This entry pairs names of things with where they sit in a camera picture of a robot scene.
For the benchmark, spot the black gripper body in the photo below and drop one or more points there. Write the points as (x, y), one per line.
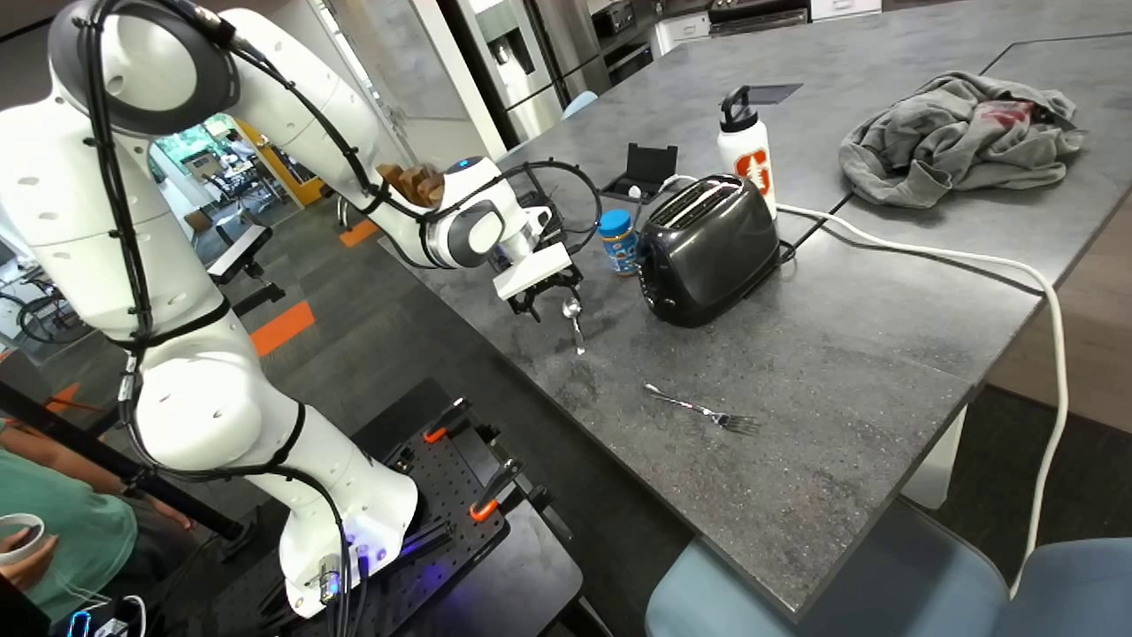
(547, 290)

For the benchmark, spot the silver spoon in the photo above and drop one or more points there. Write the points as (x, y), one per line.
(577, 333)

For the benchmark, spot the silver fork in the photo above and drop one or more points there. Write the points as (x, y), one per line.
(694, 410)

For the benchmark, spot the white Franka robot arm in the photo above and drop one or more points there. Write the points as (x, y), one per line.
(198, 402)

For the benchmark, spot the bare person forearm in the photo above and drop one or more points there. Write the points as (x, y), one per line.
(49, 449)

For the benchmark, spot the clear jar blue lid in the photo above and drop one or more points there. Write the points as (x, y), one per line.
(618, 242)

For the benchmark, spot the black toaster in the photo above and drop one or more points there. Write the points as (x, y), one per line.
(708, 252)

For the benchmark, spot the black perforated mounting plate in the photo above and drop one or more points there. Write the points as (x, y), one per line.
(455, 472)

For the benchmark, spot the white water bottle black cap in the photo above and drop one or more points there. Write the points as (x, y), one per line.
(748, 154)

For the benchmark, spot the stainless steel refrigerator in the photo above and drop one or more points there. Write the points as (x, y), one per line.
(526, 60)

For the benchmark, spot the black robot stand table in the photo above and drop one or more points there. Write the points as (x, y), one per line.
(519, 590)

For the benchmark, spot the table power hatch cover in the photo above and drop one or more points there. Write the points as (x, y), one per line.
(773, 94)

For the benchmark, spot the blue chair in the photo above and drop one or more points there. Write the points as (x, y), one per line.
(825, 579)

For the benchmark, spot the white table leg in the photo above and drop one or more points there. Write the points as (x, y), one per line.
(938, 464)

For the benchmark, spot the crumpled grey cloth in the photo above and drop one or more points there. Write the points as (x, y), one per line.
(955, 144)

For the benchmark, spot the person in green shirt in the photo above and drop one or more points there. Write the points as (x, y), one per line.
(72, 553)

